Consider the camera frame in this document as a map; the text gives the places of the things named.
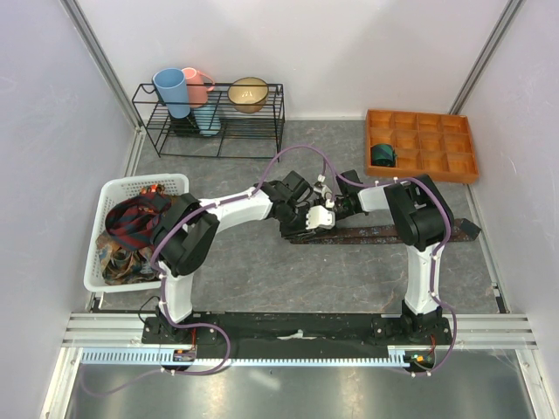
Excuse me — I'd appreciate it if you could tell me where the red navy striped tie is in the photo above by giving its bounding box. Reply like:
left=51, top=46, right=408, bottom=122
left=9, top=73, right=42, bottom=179
left=105, top=192, right=173, bottom=251

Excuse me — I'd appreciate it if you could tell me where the purple cable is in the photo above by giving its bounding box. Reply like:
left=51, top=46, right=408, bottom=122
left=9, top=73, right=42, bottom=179
left=321, top=156, right=459, bottom=379
left=80, top=144, right=337, bottom=396

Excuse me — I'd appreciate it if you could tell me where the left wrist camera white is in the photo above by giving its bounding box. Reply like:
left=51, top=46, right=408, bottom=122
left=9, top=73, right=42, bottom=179
left=306, top=199, right=335, bottom=230

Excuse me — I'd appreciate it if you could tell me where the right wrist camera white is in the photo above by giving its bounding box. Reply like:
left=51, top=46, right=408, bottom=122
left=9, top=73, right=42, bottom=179
left=313, top=174, right=333, bottom=201

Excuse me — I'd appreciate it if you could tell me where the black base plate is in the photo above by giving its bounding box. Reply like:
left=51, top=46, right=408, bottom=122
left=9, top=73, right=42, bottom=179
left=141, top=310, right=452, bottom=360

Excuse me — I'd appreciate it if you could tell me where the pink cup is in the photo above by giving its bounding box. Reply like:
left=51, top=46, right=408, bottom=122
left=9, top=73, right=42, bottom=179
left=182, top=67, right=215, bottom=108

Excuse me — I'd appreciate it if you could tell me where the patterned ties pile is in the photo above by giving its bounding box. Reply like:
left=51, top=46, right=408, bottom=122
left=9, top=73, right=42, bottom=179
left=96, top=183, right=177, bottom=285

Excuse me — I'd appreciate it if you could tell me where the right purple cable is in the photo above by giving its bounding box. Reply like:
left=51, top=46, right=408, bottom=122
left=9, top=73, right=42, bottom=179
left=321, top=156, right=459, bottom=379

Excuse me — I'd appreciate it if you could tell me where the brown floral tie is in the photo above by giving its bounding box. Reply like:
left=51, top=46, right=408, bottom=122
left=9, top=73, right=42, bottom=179
left=288, top=218, right=481, bottom=244

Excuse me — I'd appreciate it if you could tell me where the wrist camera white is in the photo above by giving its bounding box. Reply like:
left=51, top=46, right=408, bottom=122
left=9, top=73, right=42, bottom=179
left=306, top=199, right=335, bottom=230
left=313, top=174, right=333, bottom=201

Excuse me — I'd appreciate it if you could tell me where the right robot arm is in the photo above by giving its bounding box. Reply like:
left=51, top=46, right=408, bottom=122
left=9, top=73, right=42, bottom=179
left=336, top=170, right=453, bottom=345

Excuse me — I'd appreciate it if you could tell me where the white plastic basket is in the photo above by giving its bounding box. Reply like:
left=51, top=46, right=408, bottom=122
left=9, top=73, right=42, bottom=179
left=83, top=173, right=189, bottom=293

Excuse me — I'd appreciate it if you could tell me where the green tie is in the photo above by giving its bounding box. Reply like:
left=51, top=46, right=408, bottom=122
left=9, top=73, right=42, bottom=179
left=370, top=143, right=397, bottom=168

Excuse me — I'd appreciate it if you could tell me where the amber glass bowl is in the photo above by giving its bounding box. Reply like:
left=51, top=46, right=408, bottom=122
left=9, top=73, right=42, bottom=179
left=227, top=77, right=269, bottom=114

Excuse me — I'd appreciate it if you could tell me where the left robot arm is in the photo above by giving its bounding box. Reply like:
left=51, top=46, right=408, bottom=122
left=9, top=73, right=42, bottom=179
left=150, top=171, right=313, bottom=343

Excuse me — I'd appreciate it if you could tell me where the black wire rack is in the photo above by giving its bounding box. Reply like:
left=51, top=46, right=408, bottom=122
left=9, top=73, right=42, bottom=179
left=132, top=83, right=286, bottom=160

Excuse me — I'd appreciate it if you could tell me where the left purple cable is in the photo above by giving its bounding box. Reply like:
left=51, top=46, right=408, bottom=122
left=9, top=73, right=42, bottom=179
left=80, top=144, right=337, bottom=396

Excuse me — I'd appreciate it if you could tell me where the orange compartment tray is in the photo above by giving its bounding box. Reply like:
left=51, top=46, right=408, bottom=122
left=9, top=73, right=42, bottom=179
left=364, top=109, right=480, bottom=184

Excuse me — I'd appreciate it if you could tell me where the light blue lower cup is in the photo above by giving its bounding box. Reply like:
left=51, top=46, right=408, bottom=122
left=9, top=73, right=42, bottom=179
left=193, top=104, right=221, bottom=136

